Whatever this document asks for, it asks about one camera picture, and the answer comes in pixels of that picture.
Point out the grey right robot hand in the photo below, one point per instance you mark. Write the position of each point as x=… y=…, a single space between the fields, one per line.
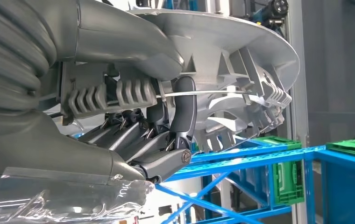
x=41 y=160

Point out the blue metal shelf rack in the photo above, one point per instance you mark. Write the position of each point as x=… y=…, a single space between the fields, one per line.
x=242 y=157

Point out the green plastic crate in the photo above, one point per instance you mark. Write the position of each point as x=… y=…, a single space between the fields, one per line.
x=289 y=182
x=354 y=146

